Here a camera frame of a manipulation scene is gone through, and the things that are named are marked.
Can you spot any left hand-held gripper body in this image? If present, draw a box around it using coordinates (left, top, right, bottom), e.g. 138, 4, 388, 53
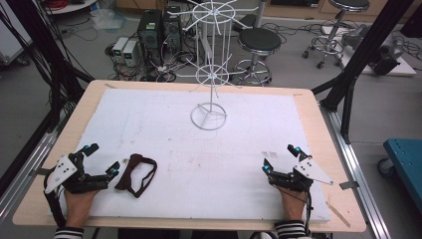
44, 150, 111, 195

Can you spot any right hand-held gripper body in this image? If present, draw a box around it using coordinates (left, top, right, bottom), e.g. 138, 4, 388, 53
268, 154, 334, 193

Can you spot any dark brown hair band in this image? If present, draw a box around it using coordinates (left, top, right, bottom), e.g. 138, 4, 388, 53
113, 152, 158, 199

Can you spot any white wire display rack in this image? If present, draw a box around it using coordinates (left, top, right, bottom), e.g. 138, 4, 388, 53
166, 0, 260, 131

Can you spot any person's right hand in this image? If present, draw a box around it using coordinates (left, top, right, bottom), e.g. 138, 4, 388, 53
277, 186, 309, 223

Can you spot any person's left hand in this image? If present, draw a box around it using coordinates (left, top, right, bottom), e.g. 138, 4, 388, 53
63, 188, 102, 231

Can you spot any grey tape strip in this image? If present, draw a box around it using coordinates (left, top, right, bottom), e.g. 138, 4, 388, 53
338, 180, 360, 191
28, 166, 53, 177

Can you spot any thin wooden stick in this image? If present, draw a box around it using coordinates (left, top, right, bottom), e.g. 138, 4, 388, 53
324, 200, 351, 229

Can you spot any person's right striped sleeve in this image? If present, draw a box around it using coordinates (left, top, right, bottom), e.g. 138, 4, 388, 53
274, 220, 313, 239

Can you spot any person's striped sleeve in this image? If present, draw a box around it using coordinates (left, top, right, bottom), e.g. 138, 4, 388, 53
274, 220, 313, 239
54, 226, 86, 239

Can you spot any white foam mat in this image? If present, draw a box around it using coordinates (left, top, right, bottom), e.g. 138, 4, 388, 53
49, 87, 332, 223

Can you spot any person's left striped sleeve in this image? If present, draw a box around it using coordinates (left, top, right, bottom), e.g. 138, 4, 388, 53
54, 226, 86, 239

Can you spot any blue wheeled cart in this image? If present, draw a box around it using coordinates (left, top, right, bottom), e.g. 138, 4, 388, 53
377, 137, 422, 215

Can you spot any grey power supply unit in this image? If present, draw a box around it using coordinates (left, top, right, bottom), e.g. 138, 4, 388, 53
111, 36, 129, 58
121, 39, 139, 68

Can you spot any black round stool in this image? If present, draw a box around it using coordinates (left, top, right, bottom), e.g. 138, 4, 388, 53
232, 27, 283, 88

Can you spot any chrome swivel stool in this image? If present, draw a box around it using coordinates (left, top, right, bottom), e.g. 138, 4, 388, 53
302, 0, 371, 70

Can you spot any large black computer tower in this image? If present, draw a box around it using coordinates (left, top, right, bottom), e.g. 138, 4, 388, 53
136, 9, 164, 67

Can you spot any white platform with equipment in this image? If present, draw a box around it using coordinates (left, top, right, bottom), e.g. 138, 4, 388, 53
337, 23, 417, 78

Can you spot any clear plastic bag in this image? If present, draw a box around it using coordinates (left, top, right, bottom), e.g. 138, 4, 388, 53
90, 7, 127, 32

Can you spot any round white table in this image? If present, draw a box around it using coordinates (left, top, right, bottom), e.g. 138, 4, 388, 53
42, 0, 98, 16

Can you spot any small black computer tower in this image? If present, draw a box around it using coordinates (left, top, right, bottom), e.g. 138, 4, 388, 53
161, 5, 184, 56

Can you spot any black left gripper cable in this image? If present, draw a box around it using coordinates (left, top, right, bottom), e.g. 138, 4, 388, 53
43, 175, 68, 229

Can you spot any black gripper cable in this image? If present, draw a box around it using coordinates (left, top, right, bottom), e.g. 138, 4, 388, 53
43, 175, 68, 229
304, 188, 315, 235

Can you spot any aluminium rail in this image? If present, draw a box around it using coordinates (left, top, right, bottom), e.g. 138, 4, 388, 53
318, 103, 393, 239
0, 114, 68, 227

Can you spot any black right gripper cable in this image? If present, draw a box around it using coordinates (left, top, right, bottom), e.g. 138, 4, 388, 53
304, 188, 315, 235

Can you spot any black frame strut with cables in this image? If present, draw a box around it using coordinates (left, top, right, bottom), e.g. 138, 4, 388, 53
0, 0, 95, 133

